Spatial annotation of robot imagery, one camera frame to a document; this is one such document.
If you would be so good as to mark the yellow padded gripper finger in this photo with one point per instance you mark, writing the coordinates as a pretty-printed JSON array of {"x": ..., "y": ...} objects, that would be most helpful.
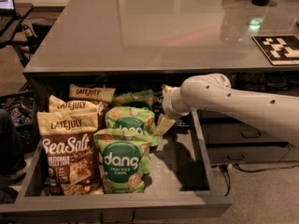
[{"x": 163, "y": 124}]

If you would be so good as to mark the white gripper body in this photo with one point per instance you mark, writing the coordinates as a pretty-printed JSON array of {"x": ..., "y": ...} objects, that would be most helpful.
[{"x": 168, "y": 104}]

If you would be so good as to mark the blue Kettle chip bag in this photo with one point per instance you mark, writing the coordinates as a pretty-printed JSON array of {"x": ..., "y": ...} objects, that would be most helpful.
[{"x": 158, "y": 103}]

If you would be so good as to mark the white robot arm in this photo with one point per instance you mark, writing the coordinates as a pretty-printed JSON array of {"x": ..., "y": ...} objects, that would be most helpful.
[{"x": 275, "y": 114}]

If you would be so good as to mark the back green Dang chip bag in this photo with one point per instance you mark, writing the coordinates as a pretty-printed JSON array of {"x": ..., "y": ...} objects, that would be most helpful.
[{"x": 140, "y": 99}]

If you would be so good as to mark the green dang chip bag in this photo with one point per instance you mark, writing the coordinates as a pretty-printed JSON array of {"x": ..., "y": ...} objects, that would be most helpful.
[
  {"x": 140, "y": 99},
  {"x": 125, "y": 156},
  {"x": 126, "y": 118}
]

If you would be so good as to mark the middle green Dang chip bag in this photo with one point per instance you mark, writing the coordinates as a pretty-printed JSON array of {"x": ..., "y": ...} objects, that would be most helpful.
[{"x": 126, "y": 118}]

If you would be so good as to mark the front green Dang chip bag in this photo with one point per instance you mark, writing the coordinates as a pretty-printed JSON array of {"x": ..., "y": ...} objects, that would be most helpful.
[{"x": 125, "y": 156}]

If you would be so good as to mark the middle closed grey drawer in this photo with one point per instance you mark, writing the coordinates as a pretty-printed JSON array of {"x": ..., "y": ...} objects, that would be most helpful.
[{"x": 225, "y": 131}]

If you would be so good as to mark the closed grey drawer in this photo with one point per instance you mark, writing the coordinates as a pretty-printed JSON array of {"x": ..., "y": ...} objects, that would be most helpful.
[
  {"x": 232, "y": 155},
  {"x": 225, "y": 131}
]

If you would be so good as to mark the open grey top drawer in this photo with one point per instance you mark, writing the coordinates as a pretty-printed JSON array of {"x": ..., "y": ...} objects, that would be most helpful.
[{"x": 180, "y": 185}]

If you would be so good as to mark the lower closed grey drawer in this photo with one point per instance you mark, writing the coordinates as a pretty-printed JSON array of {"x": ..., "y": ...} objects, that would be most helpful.
[{"x": 232, "y": 155}]

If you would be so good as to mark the back Late July chip bag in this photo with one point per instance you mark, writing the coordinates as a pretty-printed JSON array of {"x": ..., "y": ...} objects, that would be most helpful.
[{"x": 96, "y": 94}]

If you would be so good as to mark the late july chip bag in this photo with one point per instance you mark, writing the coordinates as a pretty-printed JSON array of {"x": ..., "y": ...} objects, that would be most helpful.
[
  {"x": 67, "y": 138},
  {"x": 56, "y": 105},
  {"x": 96, "y": 94}
]

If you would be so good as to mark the front Late July chip bag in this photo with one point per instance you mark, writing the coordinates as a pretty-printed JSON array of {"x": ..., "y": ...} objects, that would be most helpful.
[{"x": 67, "y": 138}]

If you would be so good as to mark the middle Late July chip bag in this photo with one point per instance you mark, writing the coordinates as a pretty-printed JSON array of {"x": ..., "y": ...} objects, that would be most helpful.
[{"x": 56, "y": 105}]

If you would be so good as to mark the black white marker tag board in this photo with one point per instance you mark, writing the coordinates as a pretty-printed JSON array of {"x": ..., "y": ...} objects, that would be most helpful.
[{"x": 279, "y": 49}]

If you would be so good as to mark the black crate with items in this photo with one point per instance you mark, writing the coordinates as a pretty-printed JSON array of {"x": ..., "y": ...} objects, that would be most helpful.
[{"x": 21, "y": 106}]

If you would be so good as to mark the laptop on side desk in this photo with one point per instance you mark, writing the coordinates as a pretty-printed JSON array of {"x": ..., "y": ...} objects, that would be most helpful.
[{"x": 7, "y": 14}]

